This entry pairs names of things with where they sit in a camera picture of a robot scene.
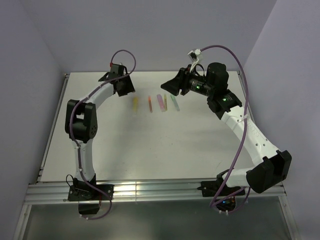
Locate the yellow thin pen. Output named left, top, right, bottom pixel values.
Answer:
left=163, top=94, right=168, bottom=112

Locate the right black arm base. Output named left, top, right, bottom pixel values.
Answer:
left=197, top=180, right=247, bottom=208

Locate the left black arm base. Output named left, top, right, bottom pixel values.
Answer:
left=65, top=174, right=114, bottom=216

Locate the yellow highlighter pen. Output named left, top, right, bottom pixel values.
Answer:
left=132, top=97, right=139, bottom=115

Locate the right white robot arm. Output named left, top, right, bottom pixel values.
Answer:
left=160, top=62, right=292, bottom=195

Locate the orange thin pen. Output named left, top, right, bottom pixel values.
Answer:
left=147, top=95, right=153, bottom=113

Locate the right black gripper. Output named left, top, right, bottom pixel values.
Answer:
left=160, top=64, right=215, bottom=97

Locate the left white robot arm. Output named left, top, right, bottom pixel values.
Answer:
left=64, top=63, right=135, bottom=200

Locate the green highlighter pen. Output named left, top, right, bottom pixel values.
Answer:
left=170, top=94, right=180, bottom=112

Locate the aluminium front rail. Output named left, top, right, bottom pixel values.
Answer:
left=23, top=178, right=287, bottom=205

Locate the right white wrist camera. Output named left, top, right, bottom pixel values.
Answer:
left=187, top=48, right=203, bottom=72

